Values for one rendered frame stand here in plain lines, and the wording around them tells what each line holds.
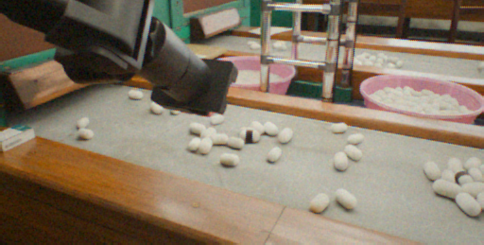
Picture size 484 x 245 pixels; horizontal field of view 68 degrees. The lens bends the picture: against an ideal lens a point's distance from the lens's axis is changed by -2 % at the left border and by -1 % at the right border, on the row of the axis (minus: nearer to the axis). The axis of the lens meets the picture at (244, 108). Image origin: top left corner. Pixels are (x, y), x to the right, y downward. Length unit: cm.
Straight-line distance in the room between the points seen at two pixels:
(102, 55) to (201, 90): 15
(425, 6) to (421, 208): 284
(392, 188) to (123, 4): 46
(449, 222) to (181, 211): 35
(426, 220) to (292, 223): 19
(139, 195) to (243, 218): 15
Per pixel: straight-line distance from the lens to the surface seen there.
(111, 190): 55
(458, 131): 78
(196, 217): 48
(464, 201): 59
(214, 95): 43
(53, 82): 84
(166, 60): 37
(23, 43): 87
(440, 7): 335
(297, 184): 58
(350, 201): 53
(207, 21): 132
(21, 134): 73
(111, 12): 31
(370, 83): 99
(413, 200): 59
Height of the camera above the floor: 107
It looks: 23 degrees down
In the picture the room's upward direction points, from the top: straight up
